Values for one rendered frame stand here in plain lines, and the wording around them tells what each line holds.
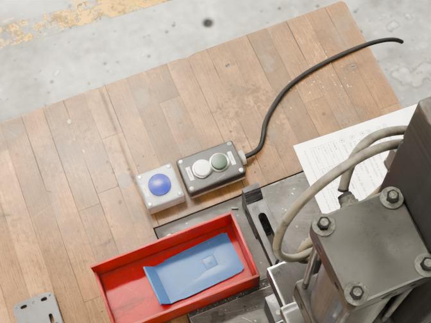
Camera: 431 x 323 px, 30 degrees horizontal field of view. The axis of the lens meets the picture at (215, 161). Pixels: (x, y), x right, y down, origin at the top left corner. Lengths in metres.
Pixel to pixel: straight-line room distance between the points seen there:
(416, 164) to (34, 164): 0.90
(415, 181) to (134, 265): 0.74
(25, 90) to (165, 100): 1.16
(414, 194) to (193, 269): 0.68
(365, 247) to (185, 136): 0.75
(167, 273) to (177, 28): 1.39
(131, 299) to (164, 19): 1.45
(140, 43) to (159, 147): 1.19
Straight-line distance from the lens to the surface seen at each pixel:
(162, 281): 1.36
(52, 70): 2.62
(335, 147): 1.45
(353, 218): 0.76
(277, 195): 1.41
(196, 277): 1.36
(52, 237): 1.42
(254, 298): 1.36
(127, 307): 1.36
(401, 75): 2.59
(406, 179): 0.75
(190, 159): 1.41
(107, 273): 1.38
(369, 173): 1.44
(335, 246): 0.75
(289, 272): 1.12
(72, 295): 1.39
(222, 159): 1.40
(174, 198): 1.38
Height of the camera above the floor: 2.22
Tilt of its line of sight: 67 degrees down
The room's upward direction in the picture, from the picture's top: 4 degrees counter-clockwise
